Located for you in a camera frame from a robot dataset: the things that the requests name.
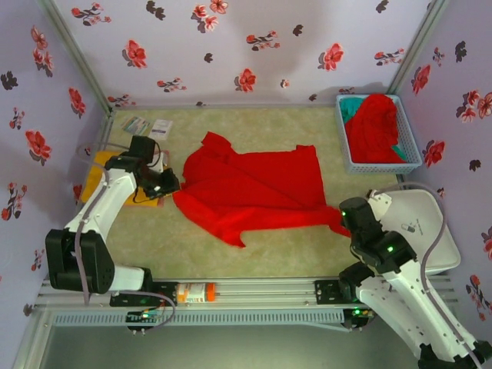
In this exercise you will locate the red t-shirt with cartoon print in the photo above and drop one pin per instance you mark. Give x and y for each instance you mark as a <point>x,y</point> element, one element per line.
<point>261,188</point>

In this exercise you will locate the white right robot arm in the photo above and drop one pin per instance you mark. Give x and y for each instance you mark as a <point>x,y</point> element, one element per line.
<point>403,307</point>

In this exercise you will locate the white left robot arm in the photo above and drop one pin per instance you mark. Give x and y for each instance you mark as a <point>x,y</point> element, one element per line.
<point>115,192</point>

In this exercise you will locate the folded yellow t-shirt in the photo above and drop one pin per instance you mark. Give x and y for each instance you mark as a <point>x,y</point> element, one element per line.
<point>115,180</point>

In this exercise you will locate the white plastic tray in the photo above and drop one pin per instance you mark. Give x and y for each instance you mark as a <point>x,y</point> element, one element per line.
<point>415,215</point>

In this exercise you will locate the white paper tag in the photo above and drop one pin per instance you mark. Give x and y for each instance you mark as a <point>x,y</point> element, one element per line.
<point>161,130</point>

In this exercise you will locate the small circuit board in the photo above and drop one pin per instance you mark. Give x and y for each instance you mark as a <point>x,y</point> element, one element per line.
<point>361,312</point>
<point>144,316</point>

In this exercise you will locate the blue perforated plastic basket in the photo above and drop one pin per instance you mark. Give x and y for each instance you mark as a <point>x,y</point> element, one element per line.
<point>411,153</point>

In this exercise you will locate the teal t-shirt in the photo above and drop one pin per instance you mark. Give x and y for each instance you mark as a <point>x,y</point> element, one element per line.
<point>350,109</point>

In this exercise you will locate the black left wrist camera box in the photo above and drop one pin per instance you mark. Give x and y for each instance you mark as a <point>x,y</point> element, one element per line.
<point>143,147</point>

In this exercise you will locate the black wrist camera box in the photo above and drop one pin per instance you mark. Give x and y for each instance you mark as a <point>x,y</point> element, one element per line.
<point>143,147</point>
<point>357,213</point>

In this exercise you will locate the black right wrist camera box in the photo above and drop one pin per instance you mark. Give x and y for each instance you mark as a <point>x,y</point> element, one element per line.
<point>357,213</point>

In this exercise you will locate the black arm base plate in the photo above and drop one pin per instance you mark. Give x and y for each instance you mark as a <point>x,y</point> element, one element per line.
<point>163,288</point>
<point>324,292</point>

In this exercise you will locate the orange-white label on rail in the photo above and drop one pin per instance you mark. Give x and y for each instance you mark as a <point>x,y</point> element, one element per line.
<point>196,293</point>

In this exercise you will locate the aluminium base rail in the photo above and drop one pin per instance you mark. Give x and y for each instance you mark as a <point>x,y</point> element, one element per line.
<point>269,292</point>

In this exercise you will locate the aluminium frame post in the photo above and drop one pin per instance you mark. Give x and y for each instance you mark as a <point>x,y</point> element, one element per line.
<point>73,54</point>
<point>417,46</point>

